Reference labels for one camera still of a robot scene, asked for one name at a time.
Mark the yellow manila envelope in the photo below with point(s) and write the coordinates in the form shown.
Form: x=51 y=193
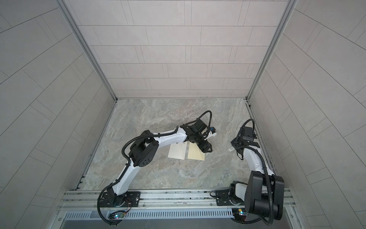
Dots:
x=195 y=153

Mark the aluminium mounting rail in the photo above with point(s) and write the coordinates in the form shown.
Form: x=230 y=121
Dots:
x=149 y=199

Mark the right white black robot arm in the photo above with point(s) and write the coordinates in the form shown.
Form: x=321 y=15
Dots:
x=263 y=194

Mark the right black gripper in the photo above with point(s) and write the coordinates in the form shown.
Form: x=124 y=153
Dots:
x=235 y=140

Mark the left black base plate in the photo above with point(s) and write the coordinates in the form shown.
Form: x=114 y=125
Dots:
x=125 y=199

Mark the left circuit board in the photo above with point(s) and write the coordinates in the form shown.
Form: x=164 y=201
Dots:
x=118 y=215

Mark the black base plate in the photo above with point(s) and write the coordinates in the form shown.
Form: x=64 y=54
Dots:
x=227 y=197
x=125 y=199

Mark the white ventilation grille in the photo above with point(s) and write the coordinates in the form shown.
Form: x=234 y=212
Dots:
x=154 y=214

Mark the circuit board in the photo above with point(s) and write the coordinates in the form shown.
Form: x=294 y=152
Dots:
x=118 y=215
x=239 y=214

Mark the cream white envelope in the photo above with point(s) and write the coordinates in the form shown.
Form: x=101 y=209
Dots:
x=177 y=151

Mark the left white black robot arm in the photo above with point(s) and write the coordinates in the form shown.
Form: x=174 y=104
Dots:
x=141 y=150

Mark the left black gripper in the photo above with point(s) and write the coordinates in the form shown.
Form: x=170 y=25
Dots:
x=205 y=150

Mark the right circuit board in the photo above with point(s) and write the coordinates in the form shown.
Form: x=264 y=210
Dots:
x=239 y=214

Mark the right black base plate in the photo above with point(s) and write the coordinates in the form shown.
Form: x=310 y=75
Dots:
x=227 y=197

